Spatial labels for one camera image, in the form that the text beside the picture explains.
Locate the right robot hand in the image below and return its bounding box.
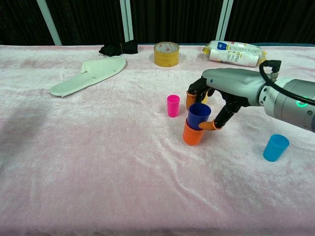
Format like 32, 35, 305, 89
186, 68, 268, 132

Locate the dark blue plastic cup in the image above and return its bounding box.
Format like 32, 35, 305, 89
187, 102, 212, 131

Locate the pink plastic cup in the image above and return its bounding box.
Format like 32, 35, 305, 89
166, 94, 181, 118

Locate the orange plastic cup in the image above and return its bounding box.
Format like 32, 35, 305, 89
183, 120, 205, 146

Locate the light blue plastic cup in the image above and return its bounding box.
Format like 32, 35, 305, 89
263, 134, 290, 162

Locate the white yellow wipes pack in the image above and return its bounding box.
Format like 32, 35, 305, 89
202, 40, 268, 68

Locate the yellow tape roll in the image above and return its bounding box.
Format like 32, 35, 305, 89
154, 42, 180, 67

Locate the black curtain panel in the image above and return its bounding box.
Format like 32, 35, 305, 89
129, 0, 223, 45
45, 0, 126, 46
0, 0, 55, 46
225, 0, 315, 46

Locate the black cloth bundle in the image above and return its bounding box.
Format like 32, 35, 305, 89
98, 40, 139, 57

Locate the white slipper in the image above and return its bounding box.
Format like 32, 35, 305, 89
48, 56, 127, 98

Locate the pink velvet tablecloth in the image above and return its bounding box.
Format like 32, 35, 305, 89
0, 44, 315, 236

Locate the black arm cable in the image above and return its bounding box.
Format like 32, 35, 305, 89
258, 59, 315, 107

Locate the white partition post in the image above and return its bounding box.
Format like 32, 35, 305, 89
36, 0, 63, 46
216, 0, 234, 43
119, 0, 134, 43

